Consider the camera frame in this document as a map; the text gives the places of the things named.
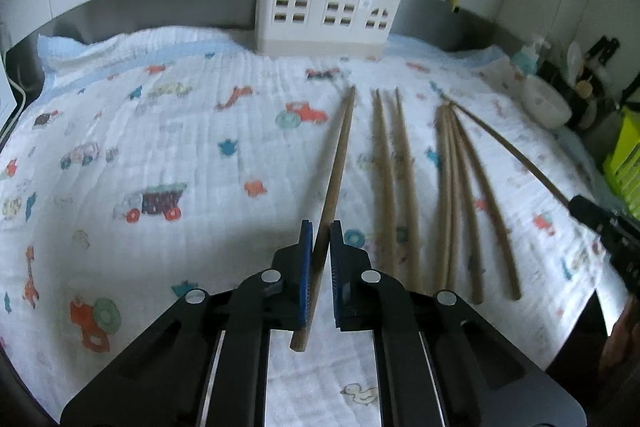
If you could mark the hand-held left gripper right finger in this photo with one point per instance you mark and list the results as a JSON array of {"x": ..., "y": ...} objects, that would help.
[{"x": 337, "y": 279}]

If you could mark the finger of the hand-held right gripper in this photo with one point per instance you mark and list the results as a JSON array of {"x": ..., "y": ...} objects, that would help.
[{"x": 620, "y": 247}]

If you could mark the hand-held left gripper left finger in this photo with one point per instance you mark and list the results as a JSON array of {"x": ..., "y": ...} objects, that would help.
[{"x": 306, "y": 279}]

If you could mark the bunch of wooden chopsticks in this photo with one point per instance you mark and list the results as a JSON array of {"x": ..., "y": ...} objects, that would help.
[{"x": 384, "y": 187}]

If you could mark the single wooden chopstick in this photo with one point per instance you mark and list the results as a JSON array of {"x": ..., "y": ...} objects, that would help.
[
  {"x": 525, "y": 163},
  {"x": 337, "y": 157}
]

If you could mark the white house-shaped chopstick holder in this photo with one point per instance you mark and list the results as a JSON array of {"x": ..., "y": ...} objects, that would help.
[{"x": 316, "y": 7}]

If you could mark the green plastic basket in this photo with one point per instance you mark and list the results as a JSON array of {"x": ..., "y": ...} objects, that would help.
[{"x": 625, "y": 157}]

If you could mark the black utensil holder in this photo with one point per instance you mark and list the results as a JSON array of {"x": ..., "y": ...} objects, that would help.
[{"x": 600, "y": 107}]

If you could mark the white bowl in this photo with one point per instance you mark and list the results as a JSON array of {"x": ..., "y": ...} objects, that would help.
[{"x": 545, "y": 107}]

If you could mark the wooden spoon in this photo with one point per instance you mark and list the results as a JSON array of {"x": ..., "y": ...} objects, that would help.
[{"x": 583, "y": 89}]

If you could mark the printed white blanket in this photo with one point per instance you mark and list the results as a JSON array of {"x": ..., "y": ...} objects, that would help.
[{"x": 175, "y": 157}]

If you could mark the white rice paddle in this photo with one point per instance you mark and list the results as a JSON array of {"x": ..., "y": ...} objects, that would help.
[{"x": 575, "y": 57}]

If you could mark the teal soap dispenser bottle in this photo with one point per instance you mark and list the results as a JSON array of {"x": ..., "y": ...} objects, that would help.
[{"x": 525, "y": 62}]

